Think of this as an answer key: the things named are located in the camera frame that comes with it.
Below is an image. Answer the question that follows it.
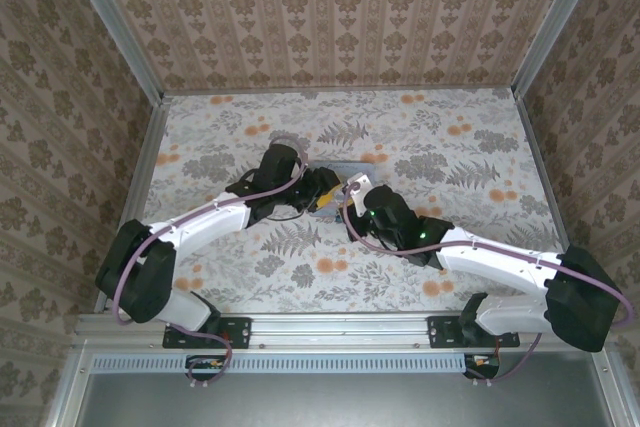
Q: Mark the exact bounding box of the right wrist camera box silver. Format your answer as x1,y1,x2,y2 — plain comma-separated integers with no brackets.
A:
343,172,375,214

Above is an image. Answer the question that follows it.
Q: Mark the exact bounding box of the aluminium corner post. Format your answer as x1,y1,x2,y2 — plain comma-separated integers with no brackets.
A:
510,0,611,98
55,0,166,101

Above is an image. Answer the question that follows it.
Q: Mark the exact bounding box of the floral patterned table cover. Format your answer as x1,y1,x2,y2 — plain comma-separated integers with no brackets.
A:
107,89,584,313

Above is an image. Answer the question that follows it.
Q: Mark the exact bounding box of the grey metal panel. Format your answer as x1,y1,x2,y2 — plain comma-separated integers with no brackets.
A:
59,346,626,427

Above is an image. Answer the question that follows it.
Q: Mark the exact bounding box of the black cable junction box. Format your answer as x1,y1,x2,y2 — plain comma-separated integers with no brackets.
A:
184,354,226,381
463,354,501,379

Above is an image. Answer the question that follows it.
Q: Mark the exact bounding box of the blue cartoon tin box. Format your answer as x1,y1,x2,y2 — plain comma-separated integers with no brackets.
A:
308,159,377,222

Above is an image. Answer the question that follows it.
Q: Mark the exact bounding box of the thin aluminium rail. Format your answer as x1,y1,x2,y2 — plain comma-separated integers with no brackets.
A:
162,86,516,97

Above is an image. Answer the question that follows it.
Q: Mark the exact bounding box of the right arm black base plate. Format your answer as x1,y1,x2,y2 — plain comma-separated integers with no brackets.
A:
427,315,521,350

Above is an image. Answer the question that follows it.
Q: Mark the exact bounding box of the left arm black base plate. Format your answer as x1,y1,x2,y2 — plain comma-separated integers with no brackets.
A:
162,315,251,350

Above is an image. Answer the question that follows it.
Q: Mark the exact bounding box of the aluminium side rail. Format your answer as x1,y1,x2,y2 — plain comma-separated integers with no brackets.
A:
92,91,174,316
512,89,594,311

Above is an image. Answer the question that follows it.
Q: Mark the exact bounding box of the aluminium frame rail wide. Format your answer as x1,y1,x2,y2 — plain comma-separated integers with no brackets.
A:
74,311,614,348

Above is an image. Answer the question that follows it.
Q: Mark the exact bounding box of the white slotted cable duct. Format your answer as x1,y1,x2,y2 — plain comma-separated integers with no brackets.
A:
92,352,474,374

